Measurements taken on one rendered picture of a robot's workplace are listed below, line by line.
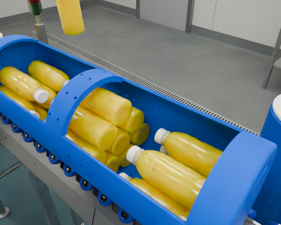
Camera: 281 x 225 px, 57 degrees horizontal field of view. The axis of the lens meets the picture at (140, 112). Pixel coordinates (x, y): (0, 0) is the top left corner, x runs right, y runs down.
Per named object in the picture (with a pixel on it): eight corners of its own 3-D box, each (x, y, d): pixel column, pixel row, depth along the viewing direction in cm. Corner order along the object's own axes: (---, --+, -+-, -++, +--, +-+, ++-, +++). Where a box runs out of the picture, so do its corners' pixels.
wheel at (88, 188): (92, 179, 70) (97, 179, 72) (82, 171, 72) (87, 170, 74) (86, 194, 71) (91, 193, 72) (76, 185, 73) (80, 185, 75)
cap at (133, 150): (137, 166, 60) (131, 162, 61) (146, 151, 61) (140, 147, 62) (130, 162, 57) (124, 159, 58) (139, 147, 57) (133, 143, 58)
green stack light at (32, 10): (34, 14, 132) (31, 4, 129) (27, 12, 135) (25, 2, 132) (45, 11, 136) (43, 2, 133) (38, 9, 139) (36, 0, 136)
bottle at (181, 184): (206, 220, 52) (136, 172, 61) (223, 189, 53) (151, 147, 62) (199, 219, 46) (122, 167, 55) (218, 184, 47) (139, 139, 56)
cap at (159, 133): (159, 144, 64) (153, 141, 65) (165, 145, 68) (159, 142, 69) (165, 130, 64) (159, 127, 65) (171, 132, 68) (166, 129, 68)
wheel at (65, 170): (75, 166, 74) (80, 165, 76) (65, 158, 76) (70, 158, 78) (69, 180, 74) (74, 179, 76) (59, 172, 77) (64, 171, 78)
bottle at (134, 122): (129, 139, 72) (85, 112, 82) (145, 122, 75) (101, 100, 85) (125, 121, 67) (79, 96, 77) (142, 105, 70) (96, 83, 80)
